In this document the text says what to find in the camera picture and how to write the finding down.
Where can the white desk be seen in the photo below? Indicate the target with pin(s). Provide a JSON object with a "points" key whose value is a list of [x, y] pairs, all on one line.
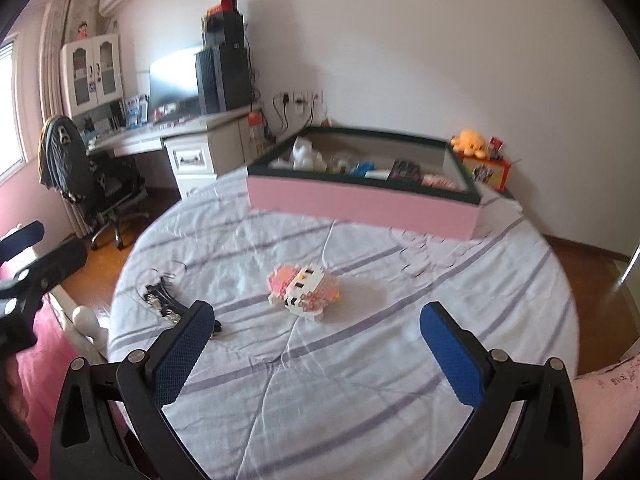
{"points": [[200, 160]]}

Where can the orange snack bag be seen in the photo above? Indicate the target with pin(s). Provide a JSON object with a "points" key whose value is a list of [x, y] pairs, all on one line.
{"points": [[327, 122]]}

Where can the black speaker box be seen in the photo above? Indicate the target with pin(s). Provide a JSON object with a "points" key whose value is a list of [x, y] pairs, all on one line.
{"points": [[225, 30]]}

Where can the white wall socket row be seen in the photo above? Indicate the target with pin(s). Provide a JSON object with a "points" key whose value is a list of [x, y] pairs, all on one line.
{"points": [[300, 97]]}

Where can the window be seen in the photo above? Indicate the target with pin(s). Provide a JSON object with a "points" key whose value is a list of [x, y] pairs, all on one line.
{"points": [[7, 110]]}

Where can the dark jacket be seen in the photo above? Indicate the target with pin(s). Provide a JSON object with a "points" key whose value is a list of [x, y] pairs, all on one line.
{"points": [[62, 155]]}

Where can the red card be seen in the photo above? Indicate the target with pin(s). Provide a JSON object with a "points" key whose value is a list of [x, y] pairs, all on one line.
{"points": [[496, 147]]}

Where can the person's left hand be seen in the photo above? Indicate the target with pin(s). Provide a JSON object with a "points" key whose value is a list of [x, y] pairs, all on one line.
{"points": [[16, 392]]}

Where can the pink blanket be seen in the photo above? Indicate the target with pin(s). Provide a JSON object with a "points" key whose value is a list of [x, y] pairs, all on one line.
{"points": [[50, 360]]}

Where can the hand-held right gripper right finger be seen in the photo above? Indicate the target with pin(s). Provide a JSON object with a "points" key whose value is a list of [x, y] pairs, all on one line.
{"points": [[452, 355]]}

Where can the black computer monitor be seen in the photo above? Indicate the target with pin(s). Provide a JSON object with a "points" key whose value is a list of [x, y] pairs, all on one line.
{"points": [[172, 77]]}

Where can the pink bedding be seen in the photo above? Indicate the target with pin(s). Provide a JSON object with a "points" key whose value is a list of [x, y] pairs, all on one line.
{"points": [[605, 410]]}

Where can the white astronaut figurine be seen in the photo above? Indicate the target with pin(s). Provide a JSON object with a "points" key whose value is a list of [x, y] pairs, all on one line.
{"points": [[302, 152]]}

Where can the black remote control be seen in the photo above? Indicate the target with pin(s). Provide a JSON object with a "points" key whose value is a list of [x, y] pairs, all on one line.
{"points": [[404, 170]]}

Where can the red tin box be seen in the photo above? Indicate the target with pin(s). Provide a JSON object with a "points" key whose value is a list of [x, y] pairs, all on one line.
{"points": [[487, 172]]}

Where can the white bed frame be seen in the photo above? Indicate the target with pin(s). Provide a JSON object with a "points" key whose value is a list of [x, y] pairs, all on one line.
{"points": [[85, 320]]}

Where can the black computer tower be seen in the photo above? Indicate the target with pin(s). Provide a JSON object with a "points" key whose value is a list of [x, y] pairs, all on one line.
{"points": [[230, 80]]}

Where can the black office chair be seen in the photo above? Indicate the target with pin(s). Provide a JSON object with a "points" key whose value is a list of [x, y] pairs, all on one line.
{"points": [[110, 185]]}

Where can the red capped bottle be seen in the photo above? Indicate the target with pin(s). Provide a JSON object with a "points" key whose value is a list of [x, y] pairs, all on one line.
{"points": [[256, 135]]}

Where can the white glass door cabinet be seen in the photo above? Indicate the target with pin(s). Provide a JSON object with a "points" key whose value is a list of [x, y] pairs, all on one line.
{"points": [[82, 75]]}

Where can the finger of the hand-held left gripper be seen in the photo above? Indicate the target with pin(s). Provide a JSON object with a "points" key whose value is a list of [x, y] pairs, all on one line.
{"points": [[25, 235], [55, 265]]}

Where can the blue box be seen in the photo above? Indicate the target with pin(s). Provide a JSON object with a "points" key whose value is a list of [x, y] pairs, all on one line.
{"points": [[136, 111]]}

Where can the small doll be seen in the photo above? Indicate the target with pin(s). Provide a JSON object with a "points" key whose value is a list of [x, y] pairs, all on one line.
{"points": [[85, 30]]}

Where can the orange octopus plush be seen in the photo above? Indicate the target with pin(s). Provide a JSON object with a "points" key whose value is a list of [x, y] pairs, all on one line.
{"points": [[470, 142]]}

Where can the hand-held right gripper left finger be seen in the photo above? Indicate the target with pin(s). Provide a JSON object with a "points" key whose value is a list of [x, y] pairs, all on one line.
{"points": [[180, 355]]}

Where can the black beaded hair clip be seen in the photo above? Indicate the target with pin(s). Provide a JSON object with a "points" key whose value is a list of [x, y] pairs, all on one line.
{"points": [[160, 297]]}

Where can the round table with striped cloth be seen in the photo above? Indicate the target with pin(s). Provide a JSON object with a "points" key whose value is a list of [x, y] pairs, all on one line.
{"points": [[375, 360]]}

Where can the pink building block toy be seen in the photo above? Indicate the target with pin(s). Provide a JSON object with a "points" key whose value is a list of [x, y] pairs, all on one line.
{"points": [[305, 290]]}

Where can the blue highlighter pen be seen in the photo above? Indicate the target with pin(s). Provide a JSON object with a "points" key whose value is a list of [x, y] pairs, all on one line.
{"points": [[363, 167]]}

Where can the pink storage box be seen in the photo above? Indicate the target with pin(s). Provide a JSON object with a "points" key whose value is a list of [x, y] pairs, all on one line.
{"points": [[350, 205]]}

